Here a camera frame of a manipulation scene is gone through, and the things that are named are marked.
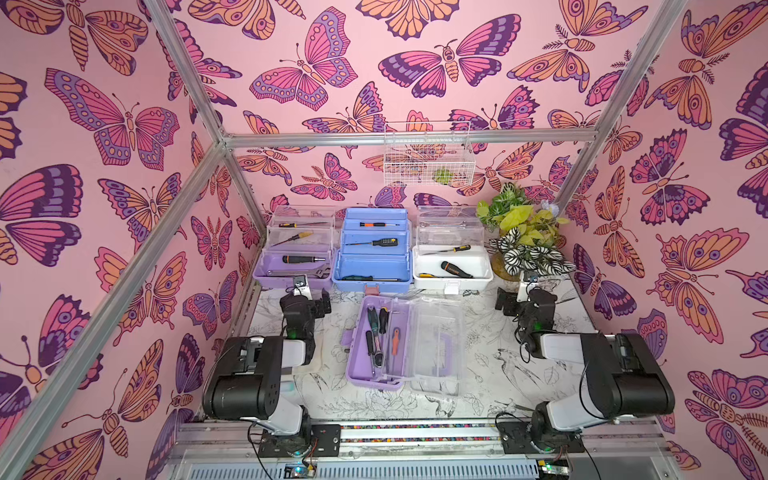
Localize purple toolbox clear lid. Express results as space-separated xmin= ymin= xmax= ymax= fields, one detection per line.
xmin=340 ymin=293 xmax=464 ymax=397

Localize white toolbox clear lid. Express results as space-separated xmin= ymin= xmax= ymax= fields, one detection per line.
xmin=411 ymin=205 xmax=494 ymax=296

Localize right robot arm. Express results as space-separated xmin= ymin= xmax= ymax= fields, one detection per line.
xmin=495 ymin=287 xmax=676 ymax=453

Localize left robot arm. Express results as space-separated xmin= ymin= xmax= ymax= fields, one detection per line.
xmin=202 ymin=275 xmax=332 ymax=456

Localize black orange screwdriver in purple box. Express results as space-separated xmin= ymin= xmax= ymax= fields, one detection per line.
xmin=282 ymin=255 xmax=328 ymax=265

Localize potted leafy plant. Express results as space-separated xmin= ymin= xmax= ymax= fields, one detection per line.
xmin=476 ymin=183 xmax=575 ymax=282

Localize back purple open toolbox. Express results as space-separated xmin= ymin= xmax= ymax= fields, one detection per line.
xmin=252 ymin=205 xmax=336 ymax=290

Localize blue open toolbox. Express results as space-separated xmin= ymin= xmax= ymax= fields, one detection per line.
xmin=332 ymin=207 xmax=413 ymax=294

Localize black orange screwdriver in white box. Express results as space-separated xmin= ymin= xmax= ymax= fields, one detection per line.
xmin=440 ymin=261 xmax=473 ymax=279

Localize black yellow screwdriver in blue box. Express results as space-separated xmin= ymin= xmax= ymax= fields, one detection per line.
xmin=345 ymin=238 xmax=399 ymax=248

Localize white wire basket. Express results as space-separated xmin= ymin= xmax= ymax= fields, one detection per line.
xmin=381 ymin=122 xmax=476 ymax=188

